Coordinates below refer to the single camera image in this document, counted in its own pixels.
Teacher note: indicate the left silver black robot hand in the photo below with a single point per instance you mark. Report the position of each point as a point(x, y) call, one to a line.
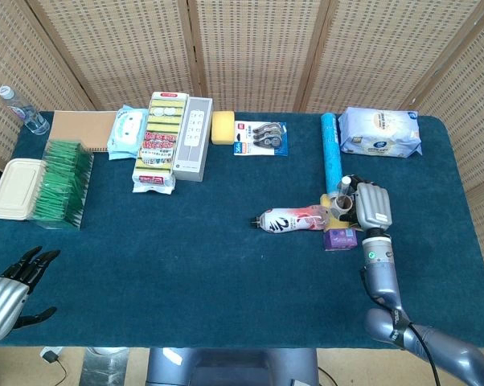
point(1, 297)

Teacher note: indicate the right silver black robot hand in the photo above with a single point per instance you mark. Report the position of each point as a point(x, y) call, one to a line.
point(372, 205)

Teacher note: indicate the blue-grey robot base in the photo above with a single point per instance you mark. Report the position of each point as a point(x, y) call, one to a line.
point(234, 368)

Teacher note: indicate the white cardboard tube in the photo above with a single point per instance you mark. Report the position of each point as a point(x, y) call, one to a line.
point(336, 212)

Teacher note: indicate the small purple box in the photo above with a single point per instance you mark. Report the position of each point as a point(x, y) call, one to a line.
point(340, 240)

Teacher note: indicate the blue roll cylinder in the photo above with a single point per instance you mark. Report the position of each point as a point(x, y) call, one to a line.
point(332, 153)

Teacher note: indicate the large white blue tissue pack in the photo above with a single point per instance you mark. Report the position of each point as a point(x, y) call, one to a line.
point(378, 132)

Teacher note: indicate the plastic bottle white red label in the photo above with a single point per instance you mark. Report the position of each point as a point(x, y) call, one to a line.
point(286, 221)

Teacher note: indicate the beige lidded food container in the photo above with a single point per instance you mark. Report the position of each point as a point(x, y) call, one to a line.
point(15, 189)

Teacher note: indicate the grey metal table leg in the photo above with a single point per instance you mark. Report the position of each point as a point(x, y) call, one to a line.
point(105, 368)

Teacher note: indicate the clear box of green packets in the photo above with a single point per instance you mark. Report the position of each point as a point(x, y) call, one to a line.
point(63, 185)

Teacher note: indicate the correction tape blister pack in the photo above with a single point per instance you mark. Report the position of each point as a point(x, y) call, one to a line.
point(262, 138)

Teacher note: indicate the thick yellow sponge block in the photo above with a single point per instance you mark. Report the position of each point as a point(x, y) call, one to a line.
point(222, 128)

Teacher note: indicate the clear water bottle white cap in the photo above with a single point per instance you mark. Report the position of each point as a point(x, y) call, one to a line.
point(25, 112)

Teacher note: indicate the dark teal table mat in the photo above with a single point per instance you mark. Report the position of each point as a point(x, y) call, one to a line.
point(185, 273)

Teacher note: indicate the brown spiral notebook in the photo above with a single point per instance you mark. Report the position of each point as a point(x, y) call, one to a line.
point(81, 128)

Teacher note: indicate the long white power strip box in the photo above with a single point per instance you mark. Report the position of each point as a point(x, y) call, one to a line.
point(191, 140)

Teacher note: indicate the small light blue wipes pack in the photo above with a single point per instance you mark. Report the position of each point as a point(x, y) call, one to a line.
point(125, 132)

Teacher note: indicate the yellow green scouring sponge pack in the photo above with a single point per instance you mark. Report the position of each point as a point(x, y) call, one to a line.
point(159, 144)

